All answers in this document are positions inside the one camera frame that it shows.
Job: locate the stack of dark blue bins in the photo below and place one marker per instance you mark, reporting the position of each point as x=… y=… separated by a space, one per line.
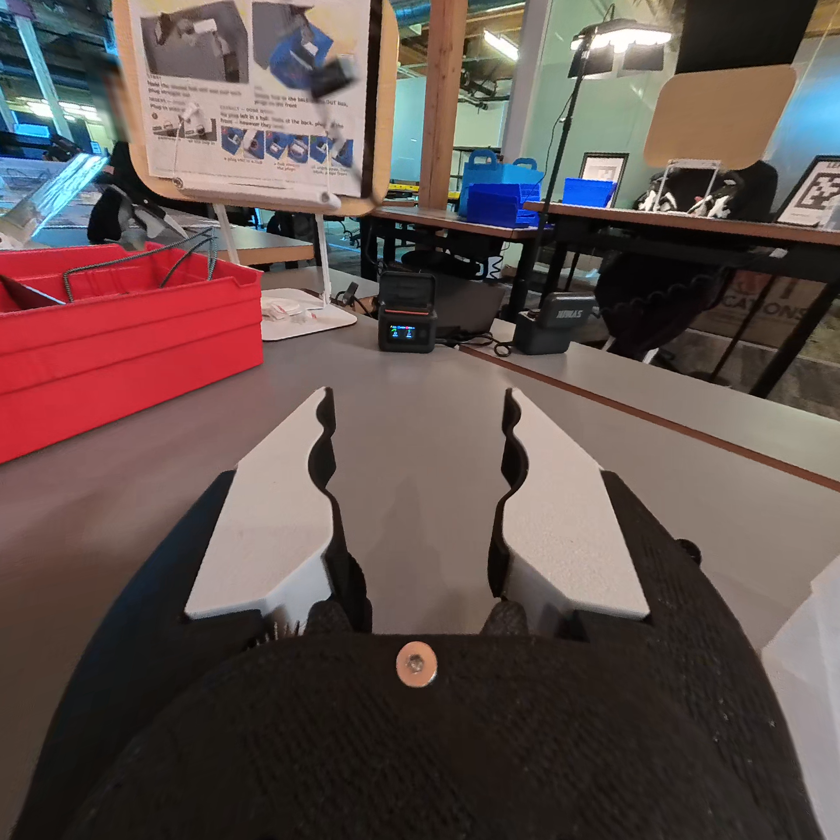
x=499 y=203

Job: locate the black white handheld device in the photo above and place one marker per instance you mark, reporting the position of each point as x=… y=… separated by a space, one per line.
x=741 y=190
x=656 y=193

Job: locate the clear acrylic sheet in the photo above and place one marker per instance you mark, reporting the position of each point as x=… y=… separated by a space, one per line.
x=52 y=190

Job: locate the tan rounded board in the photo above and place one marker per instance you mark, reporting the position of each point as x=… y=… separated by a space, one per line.
x=722 y=118

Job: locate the small black adapter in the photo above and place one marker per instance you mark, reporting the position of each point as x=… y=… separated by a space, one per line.
x=348 y=294

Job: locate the large framed marker tag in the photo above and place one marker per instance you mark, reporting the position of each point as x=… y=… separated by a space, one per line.
x=820 y=190

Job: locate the blue plastic bin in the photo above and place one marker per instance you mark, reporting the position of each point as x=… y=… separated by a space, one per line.
x=590 y=191

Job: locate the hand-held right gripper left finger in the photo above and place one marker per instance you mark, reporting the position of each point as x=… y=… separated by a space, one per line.
x=262 y=525

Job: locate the wooden instruction board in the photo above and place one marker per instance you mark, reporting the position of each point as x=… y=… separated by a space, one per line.
x=197 y=131

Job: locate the clear acrylic stand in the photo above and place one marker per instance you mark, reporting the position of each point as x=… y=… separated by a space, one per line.
x=689 y=164

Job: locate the grey charger case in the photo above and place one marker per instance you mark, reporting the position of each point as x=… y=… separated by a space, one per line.
x=558 y=334

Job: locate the white board stand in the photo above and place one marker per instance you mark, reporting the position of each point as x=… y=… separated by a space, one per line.
x=328 y=321

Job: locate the black grey device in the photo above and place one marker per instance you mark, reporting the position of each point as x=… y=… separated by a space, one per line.
x=141 y=226

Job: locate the grey desk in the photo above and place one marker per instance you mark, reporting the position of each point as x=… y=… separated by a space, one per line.
x=262 y=246

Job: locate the small framed marker tag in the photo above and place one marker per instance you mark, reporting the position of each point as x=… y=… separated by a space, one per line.
x=604 y=174

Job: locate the wooden post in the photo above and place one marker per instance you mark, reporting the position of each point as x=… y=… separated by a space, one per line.
x=443 y=98

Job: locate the studio light on stand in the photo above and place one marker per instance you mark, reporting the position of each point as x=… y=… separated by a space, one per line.
x=640 y=58

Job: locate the red plastic bin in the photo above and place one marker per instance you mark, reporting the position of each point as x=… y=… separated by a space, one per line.
x=131 y=367

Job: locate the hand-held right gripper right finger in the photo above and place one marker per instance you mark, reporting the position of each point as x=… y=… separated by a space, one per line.
x=564 y=531

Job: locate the black office chair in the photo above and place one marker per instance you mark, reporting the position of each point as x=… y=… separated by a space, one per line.
x=656 y=308

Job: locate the black charger case orange stripe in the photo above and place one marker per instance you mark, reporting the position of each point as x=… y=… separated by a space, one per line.
x=407 y=295

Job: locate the cardboard box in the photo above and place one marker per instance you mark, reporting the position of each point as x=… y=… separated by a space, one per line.
x=754 y=308

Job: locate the brown edged desk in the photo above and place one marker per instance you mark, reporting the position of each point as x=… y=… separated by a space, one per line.
x=656 y=220
x=426 y=220

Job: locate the clear plastic bin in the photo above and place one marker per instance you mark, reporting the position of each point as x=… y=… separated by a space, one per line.
x=814 y=689

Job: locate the black wall panel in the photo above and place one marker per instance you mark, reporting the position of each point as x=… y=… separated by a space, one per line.
x=741 y=33

